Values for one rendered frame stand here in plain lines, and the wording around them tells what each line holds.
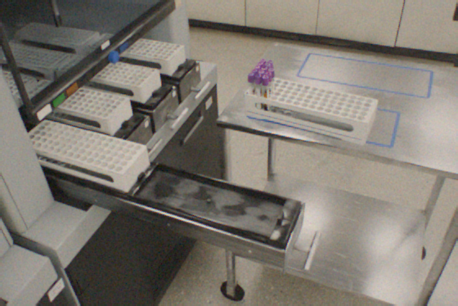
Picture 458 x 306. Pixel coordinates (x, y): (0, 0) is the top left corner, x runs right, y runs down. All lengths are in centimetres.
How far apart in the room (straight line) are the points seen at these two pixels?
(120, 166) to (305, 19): 242
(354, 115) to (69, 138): 65
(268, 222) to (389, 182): 138
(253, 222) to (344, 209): 81
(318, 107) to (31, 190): 67
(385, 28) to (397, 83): 183
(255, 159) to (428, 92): 115
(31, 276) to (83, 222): 16
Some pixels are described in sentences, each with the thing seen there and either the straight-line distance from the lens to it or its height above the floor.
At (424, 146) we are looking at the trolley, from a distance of 110.
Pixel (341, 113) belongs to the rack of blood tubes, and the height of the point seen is 88.
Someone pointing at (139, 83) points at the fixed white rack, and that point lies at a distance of 122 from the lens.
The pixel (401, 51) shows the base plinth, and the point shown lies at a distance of 325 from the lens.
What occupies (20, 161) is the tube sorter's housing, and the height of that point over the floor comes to 90.
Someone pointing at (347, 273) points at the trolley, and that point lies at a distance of 149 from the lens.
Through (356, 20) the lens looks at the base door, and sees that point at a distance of 313.
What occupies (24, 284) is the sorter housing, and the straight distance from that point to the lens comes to 98.
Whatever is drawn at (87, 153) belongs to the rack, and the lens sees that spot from 102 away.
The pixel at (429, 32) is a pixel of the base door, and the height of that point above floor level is 20.
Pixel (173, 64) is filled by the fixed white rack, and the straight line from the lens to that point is 133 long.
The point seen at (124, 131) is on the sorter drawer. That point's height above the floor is 82.
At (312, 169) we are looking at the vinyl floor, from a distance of 221.
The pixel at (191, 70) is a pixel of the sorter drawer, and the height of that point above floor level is 80.
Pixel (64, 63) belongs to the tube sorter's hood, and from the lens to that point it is 101.
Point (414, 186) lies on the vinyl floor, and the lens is 223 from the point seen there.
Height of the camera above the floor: 148
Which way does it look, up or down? 39 degrees down
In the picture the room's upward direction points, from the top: 5 degrees counter-clockwise
